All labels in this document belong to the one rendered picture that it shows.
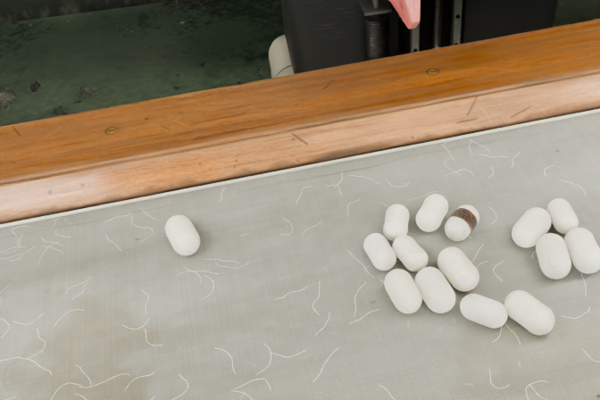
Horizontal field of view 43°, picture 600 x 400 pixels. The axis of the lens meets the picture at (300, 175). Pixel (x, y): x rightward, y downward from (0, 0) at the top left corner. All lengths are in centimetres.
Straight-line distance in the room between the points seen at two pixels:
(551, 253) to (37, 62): 210
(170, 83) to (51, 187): 158
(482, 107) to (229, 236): 26
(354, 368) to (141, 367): 14
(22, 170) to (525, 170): 43
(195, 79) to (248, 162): 158
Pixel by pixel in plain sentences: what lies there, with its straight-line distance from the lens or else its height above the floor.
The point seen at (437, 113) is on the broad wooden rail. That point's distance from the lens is 69.
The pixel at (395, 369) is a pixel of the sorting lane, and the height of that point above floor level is 74.
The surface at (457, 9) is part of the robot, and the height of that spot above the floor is 48.
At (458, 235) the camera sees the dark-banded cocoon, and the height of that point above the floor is 75.
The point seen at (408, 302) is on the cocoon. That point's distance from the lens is 52.
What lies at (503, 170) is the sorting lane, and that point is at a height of 74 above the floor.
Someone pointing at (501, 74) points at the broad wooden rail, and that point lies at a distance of 73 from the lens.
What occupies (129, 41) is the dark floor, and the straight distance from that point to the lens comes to 249.
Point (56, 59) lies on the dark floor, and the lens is 249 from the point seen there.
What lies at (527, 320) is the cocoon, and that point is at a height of 75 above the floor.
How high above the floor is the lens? 115
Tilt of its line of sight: 39 degrees down
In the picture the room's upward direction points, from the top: 6 degrees counter-clockwise
